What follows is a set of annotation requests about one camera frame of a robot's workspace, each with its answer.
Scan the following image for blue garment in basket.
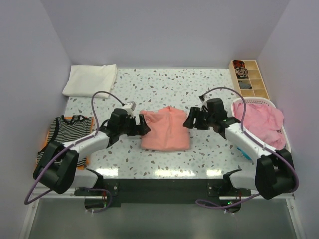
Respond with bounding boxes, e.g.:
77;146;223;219
237;148;252;161

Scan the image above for folded orange t shirt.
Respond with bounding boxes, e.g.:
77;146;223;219
34;116;95;171

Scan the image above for folded white t shirt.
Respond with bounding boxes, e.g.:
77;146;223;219
62;64;118;97

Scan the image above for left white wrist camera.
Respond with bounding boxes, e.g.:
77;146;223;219
123;101;136;116

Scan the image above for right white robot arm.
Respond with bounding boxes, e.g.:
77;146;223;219
183;98;298;200

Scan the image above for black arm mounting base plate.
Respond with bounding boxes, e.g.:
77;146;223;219
74;179;241;209

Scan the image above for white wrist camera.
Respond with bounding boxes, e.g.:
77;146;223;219
199;95;209;106
123;101;136;116

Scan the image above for black white striped shirt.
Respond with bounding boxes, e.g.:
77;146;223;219
36;115;92;167

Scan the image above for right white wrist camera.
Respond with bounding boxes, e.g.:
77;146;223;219
199;95;209;106

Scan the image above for light pink garment in basket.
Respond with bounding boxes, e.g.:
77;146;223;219
233;102;286;150

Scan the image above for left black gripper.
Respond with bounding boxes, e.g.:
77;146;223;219
118;114;150;136

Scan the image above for aluminium rail frame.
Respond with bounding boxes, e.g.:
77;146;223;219
31;188;75;199

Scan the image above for wooden compartment organizer box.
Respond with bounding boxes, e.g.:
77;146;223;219
229;60;269;99

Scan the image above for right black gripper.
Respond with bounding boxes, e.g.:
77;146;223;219
182;107;215;131

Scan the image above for salmon pink t shirt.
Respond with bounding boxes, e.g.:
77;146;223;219
140;106;190;152

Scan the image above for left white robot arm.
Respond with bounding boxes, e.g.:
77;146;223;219
33;108;151;195

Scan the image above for rolled dark socks in organizer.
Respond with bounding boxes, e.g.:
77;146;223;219
232;60;249;79

